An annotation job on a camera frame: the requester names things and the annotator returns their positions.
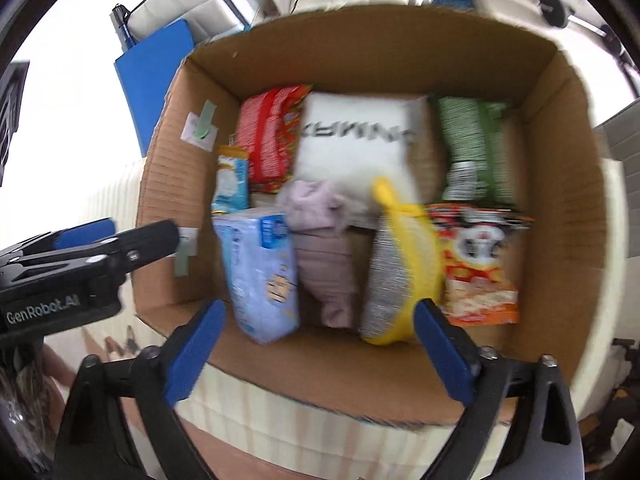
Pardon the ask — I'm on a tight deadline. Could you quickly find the cardboard box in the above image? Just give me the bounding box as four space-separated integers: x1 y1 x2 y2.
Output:
135 5 608 423

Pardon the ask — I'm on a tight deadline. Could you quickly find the small barbell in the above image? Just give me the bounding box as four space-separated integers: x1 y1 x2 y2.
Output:
540 0 631 58

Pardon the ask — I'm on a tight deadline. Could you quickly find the blue snack packet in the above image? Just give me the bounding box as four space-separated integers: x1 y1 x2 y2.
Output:
211 145 251 213

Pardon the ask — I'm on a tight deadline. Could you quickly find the white plastic package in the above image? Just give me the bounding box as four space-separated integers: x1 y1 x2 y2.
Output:
292 92 436 216

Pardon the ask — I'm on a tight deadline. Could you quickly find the blue board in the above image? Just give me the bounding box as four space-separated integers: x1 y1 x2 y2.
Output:
114 19 196 148

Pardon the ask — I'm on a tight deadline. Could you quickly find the striped cat table mat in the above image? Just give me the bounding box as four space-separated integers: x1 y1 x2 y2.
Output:
85 155 626 480

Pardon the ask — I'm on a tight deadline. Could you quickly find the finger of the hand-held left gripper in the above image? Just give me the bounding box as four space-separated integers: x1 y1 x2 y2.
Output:
0 217 117 266
15 220 180 291

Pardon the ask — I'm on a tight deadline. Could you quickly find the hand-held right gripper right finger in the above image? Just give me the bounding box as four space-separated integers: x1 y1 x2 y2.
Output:
412 297 586 480

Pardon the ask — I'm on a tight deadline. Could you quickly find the light blue tissue packet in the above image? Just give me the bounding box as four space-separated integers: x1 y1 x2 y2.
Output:
212 208 302 345

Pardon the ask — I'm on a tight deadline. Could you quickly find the yellow mesh bag of scrubbers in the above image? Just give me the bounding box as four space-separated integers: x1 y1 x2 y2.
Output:
359 176 446 347

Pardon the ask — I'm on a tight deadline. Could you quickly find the red snack packet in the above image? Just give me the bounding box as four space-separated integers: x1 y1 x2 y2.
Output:
235 85 313 193

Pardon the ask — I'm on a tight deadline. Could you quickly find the orange snack packet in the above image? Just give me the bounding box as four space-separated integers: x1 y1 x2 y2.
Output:
427 203 535 327

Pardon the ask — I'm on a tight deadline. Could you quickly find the grey sock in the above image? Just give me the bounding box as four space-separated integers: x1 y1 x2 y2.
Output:
277 180 363 330

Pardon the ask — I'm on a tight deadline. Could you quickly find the green snack packet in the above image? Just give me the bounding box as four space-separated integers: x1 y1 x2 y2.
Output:
435 96 518 208

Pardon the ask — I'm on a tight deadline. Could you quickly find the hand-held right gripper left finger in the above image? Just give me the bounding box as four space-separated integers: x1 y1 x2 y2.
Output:
52 299 228 480

